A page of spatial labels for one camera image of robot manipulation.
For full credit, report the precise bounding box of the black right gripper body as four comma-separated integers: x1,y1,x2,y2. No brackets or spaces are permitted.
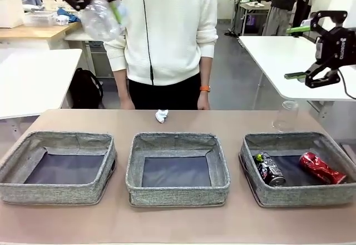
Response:
314,27,356,69

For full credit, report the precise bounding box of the clear water bottle pink label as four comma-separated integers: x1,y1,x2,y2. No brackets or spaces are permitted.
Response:
80,0,130,42

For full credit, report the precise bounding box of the clear plastic cup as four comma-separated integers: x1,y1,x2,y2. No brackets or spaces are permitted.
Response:
271,100,300,133

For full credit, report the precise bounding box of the crushed red soda can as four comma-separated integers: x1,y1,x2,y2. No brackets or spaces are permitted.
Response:
299,152,348,185

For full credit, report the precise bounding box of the crushed dark soda can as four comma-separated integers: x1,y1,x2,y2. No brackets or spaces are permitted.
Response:
255,152,287,187

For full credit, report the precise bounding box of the white tissue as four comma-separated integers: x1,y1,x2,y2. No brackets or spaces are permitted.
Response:
155,108,170,123

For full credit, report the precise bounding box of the person's left forearm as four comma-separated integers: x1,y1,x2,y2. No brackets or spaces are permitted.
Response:
199,56,214,87

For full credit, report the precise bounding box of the person's right forearm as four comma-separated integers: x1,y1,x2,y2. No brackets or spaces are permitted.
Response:
112,68,133,96

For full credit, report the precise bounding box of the person's left hand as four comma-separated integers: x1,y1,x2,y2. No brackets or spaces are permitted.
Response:
196,90,211,110

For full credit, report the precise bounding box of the person's right hand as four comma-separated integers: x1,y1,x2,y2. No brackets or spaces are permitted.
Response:
118,91,136,110

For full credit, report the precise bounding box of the blue cloth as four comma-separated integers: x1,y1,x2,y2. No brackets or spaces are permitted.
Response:
57,8,81,23

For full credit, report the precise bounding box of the cream plastic crate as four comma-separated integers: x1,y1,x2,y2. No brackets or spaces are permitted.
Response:
44,0,73,12

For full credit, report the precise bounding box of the large white table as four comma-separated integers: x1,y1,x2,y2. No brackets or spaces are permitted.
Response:
238,35,356,101

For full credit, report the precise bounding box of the background person dark top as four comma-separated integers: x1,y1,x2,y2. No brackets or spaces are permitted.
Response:
263,0,318,36

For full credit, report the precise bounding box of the clear plastic container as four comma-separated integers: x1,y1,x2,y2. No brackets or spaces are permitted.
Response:
23,11,55,27

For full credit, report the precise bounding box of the wooden workbench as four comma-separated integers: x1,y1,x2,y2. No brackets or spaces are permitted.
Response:
0,19,83,50

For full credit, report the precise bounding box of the background metal work table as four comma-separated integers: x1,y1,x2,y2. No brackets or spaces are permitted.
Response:
230,0,272,36

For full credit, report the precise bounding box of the white storage box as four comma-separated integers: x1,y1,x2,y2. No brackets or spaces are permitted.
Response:
0,0,25,29

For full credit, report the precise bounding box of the person in white sweater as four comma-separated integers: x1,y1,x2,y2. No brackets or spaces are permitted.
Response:
103,0,218,110

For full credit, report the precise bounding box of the white side table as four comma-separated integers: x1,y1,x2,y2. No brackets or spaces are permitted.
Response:
0,48,83,121

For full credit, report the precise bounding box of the black backpack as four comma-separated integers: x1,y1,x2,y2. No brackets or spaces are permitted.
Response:
68,67,104,109

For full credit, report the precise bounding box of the grey fabric basket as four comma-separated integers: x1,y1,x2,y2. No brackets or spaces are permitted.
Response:
0,130,117,206
238,132,356,208
125,132,231,208

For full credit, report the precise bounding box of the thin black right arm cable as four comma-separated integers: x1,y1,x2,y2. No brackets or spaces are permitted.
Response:
337,67,356,100

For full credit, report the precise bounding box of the thin black cord on sweater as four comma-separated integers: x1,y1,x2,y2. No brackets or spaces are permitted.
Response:
140,0,155,86

